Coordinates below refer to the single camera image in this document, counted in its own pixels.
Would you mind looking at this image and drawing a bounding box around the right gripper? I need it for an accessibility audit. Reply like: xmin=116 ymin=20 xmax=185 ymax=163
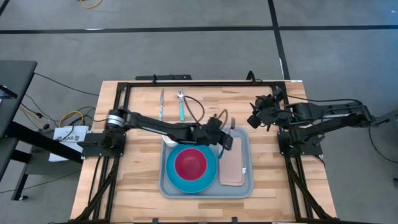
xmin=247 ymin=95 xmax=284 ymax=129

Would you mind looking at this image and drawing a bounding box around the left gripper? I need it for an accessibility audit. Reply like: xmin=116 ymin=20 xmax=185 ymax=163
xmin=198 ymin=115 xmax=234 ymax=152

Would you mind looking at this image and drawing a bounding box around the fork with teal handle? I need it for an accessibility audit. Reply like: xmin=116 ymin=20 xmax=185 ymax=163
xmin=218 ymin=117 xmax=236 ymax=160

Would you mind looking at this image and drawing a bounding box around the pink cloth napkin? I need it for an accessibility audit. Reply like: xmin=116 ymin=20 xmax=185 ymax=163
xmin=218 ymin=136 xmax=245 ymax=187

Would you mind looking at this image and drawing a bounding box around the red bowl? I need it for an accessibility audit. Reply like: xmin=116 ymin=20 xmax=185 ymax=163
xmin=174 ymin=147 xmax=208 ymax=182

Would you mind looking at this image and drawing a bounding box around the spoon with teal handle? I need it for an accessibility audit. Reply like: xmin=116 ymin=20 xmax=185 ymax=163
xmin=177 ymin=90 xmax=186 ymax=122

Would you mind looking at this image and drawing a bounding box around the white mug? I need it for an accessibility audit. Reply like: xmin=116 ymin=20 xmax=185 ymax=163
xmin=162 ymin=134 xmax=178 ymax=147

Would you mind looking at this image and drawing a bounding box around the blue round plate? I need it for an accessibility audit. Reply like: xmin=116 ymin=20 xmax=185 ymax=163
xmin=165 ymin=143 xmax=218 ymax=194

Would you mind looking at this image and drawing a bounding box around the knife with teal handle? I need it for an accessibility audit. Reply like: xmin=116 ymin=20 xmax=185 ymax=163
xmin=159 ymin=88 xmax=165 ymax=121

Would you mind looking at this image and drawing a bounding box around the grey plastic tray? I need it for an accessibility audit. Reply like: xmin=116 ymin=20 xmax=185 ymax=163
xmin=159 ymin=126 xmax=254 ymax=200

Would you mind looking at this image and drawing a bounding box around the black bar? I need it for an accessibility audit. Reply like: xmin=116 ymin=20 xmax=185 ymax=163
xmin=135 ymin=73 xmax=193 ymax=82

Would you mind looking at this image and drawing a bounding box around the grey stand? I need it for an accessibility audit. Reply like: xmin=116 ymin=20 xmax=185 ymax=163
xmin=369 ymin=108 xmax=398 ymax=127

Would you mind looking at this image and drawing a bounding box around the white printed paper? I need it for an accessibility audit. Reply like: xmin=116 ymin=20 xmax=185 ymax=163
xmin=49 ymin=125 xmax=90 ymax=163

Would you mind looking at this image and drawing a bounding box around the black desk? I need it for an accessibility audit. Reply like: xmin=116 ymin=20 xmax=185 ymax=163
xmin=0 ymin=60 xmax=83 ymax=202

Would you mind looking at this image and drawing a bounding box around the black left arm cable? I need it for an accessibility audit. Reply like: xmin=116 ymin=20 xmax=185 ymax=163
xmin=183 ymin=95 xmax=205 ymax=125

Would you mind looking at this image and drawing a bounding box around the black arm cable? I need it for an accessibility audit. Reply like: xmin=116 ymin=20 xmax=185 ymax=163
xmin=247 ymin=70 xmax=364 ymax=106
xmin=183 ymin=95 xmax=205 ymax=125

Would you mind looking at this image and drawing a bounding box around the black table frame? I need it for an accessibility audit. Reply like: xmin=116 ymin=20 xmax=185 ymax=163
xmin=70 ymin=81 xmax=338 ymax=224

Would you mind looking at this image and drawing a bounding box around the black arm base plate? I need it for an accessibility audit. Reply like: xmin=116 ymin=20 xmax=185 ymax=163
xmin=277 ymin=129 xmax=323 ymax=156
xmin=76 ymin=129 xmax=127 ymax=157

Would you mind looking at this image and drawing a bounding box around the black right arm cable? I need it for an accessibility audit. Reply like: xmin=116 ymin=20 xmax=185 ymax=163
xmin=247 ymin=70 xmax=364 ymax=106

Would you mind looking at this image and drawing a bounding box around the black floor cable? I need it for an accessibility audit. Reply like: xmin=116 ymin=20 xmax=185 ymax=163
xmin=33 ymin=72 xmax=100 ymax=96
xmin=368 ymin=124 xmax=398 ymax=165

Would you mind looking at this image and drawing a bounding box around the yellow cable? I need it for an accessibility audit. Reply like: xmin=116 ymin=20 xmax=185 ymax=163
xmin=80 ymin=0 xmax=103 ymax=9
xmin=58 ymin=110 xmax=85 ymax=128

